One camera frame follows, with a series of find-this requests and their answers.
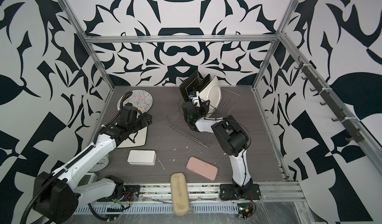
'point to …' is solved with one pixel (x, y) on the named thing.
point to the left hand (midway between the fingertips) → (147, 115)
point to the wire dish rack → (175, 118)
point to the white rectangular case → (142, 157)
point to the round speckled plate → (142, 99)
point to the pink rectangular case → (202, 168)
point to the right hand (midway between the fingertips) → (208, 100)
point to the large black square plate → (193, 82)
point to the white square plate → (212, 93)
